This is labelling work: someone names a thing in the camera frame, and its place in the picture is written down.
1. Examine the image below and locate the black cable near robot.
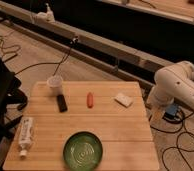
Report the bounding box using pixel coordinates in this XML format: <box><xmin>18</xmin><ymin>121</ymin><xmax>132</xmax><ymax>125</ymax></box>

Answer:
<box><xmin>149</xmin><ymin>108</ymin><xmax>194</xmax><ymax>171</ymax></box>

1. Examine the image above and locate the green ceramic bowl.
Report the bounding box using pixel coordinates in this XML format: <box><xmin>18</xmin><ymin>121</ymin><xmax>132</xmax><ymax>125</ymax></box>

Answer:
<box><xmin>63</xmin><ymin>131</ymin><xmax>103</xmax><ymax>171</ymax></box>

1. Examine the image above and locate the orange sausage toy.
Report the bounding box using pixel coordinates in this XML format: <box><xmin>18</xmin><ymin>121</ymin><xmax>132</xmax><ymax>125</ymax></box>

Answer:
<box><xmin>87</xmin><ymin>93</ymin><xmax>94</xmax><ymax>108</ymax></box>

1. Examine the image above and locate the white toothpaste tube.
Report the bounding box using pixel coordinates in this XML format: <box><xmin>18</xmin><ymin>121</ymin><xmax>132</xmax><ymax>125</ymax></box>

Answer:
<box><xmin>18</xmin><ymin>117</ymin><xmax>34</xmax><ymax>158</ymax></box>

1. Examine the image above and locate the white sponge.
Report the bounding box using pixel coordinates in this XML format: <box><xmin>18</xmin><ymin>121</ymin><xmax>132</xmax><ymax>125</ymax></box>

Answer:
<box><xmin>115</xmin><ymin>93</ymin><xmax>133</xmax><ymax>107</ymax></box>

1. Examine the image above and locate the black rectangular remote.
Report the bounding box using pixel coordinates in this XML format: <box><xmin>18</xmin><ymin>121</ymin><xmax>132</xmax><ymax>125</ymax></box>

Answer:
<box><xmin>57</xmin><ymin>95</ymin><xmax>68</xmax><ymax>112</ymax></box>

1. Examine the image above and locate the blue box on floor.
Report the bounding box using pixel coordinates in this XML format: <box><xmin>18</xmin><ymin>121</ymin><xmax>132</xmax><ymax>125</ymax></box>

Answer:
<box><xmin>164</xmin><ymin>104</ymin><xmax>179</xmax><ymax>119</ymax></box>

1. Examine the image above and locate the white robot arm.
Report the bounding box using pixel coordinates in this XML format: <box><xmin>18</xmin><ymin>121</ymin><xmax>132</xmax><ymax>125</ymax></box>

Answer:
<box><xmin>147</xmin><ymin>61</ymin><xmax>194</xmax><ymax>110</ymax></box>

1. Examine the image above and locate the black office chair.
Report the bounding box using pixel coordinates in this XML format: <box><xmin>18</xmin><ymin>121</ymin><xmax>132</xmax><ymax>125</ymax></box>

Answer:
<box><xmin>0</xmin><ymin>58</ymin><xmax>28</xmax><ymax>143</ymax></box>

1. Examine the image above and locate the white power strip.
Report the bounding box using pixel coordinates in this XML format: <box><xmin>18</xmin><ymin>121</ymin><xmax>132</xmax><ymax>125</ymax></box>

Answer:
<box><xmin>36</xmin><ymin>4</ymin><xmax>55</xmax><ymax>22</ymax></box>

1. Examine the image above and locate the black cable on floor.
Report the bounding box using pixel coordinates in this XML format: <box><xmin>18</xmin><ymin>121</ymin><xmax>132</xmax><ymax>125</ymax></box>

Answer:
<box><xmin>15</xmin><ymin>36</ymin><xmax>80</xmax><ymax>77</ymax></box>

